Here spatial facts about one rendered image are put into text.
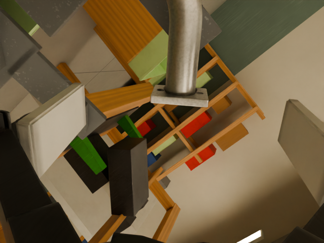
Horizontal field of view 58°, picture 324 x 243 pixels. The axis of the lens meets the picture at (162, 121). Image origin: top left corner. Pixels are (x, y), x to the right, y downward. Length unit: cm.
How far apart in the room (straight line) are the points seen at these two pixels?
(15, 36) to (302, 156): 33
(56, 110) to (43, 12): 21
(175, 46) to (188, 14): 3
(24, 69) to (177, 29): 20
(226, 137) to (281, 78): 156
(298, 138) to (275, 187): 652
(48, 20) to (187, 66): 16
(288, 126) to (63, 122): 13
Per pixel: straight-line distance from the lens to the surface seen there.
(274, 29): 620
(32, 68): 39
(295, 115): 18
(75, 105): 19
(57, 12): 35
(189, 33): 27
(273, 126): 630
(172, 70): 28
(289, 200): 683
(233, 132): 579
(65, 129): 17
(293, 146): 18
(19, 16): 52
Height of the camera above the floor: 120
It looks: 1 degrees down
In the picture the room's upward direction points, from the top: 142 degrees clockwise
